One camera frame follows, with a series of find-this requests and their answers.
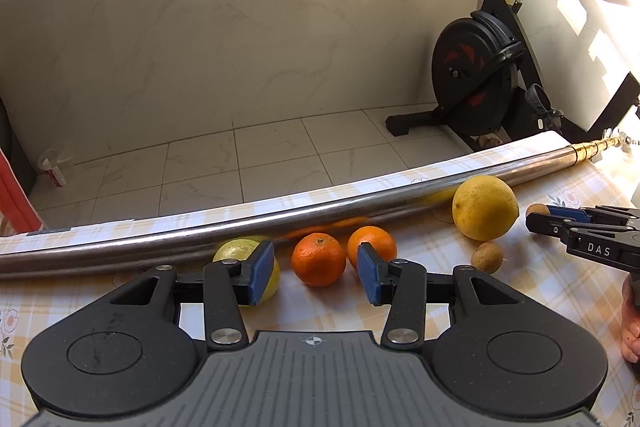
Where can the small white plastic item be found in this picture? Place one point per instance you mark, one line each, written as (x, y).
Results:
(52, 167)

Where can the telescopic metal pole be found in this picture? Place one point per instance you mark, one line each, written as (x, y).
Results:
(350, 212)

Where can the black exercise bike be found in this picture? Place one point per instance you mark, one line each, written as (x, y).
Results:
(475, 72)

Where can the large round yellow lemon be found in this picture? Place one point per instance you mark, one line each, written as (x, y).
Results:
(485, 208)

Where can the orange mandarin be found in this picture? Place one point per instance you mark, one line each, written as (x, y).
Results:
(380, 242)
(318, 259)

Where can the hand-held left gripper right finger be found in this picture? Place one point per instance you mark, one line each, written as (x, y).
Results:
(367, 277)

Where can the red printed plant curtain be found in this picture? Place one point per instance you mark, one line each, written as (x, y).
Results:
(15, 202)

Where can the green-yellow lime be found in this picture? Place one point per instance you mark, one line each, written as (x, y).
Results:
(230, 252)

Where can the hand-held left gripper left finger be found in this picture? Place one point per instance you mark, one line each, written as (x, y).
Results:
(262, 274)

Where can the brown kiwi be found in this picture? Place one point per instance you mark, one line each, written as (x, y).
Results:
(535, 208)
(486, 257)

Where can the person's right hand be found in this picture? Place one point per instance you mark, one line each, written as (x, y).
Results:
(631, 332)

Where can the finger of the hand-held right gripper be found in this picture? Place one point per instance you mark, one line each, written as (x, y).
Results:
(565, 212)
(547, 226)

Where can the checked floral tablecloth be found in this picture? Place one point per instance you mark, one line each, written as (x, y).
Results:
(550, 302)

